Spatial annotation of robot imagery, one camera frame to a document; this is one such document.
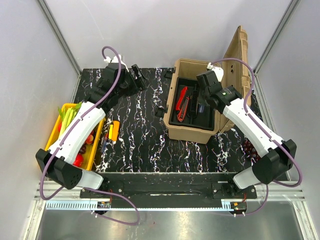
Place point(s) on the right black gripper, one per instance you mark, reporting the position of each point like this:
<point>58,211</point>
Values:
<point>201,100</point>

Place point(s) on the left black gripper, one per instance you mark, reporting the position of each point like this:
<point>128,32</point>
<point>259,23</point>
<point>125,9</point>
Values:
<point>141,80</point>

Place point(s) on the black tool box tray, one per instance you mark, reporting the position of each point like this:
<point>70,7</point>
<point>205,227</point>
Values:
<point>193,119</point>

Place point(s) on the tan plastic tool box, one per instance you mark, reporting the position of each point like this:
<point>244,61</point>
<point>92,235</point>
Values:
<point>236,74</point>

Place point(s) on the red handled pliers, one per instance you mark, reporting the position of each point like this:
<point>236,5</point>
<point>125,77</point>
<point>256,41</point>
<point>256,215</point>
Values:
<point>183,111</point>

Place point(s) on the yellow utility knife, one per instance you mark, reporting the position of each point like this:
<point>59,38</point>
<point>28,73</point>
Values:
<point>115,130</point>

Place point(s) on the yellow handled screwdriver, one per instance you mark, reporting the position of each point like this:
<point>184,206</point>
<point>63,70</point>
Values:
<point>110,131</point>

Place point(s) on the small blue red screwdriver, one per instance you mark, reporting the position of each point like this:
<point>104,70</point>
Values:
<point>104,142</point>

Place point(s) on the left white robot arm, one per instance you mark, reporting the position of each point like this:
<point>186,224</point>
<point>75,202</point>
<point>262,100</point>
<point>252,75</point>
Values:
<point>56,163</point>

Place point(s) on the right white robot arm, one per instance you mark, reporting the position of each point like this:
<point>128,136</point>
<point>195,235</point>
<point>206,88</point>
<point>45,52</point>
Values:
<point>276,155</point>

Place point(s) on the black marble pattern mat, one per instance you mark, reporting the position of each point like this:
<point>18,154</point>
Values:
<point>143,143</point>

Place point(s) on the dark purple grape bunch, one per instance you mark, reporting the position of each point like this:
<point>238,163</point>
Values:
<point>250,150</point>

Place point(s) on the green white leek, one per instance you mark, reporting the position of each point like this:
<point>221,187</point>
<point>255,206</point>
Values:
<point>67,115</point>

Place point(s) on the red cherry cluster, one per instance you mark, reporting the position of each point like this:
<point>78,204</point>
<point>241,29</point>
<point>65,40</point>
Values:
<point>89,140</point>

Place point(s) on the yellow plastic bin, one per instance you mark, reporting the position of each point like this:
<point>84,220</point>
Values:
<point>96,150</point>

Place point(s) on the red apple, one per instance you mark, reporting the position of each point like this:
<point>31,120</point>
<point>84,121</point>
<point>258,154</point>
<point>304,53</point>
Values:
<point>79,159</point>

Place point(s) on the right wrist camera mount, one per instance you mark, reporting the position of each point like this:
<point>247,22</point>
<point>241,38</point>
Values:
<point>219,72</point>

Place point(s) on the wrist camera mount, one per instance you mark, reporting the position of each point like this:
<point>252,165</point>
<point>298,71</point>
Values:
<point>115,60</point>
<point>219,72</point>

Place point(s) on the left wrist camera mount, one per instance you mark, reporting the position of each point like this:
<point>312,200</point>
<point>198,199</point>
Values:
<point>115,60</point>

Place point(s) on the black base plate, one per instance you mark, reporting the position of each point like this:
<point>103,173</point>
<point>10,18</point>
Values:
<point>166,191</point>

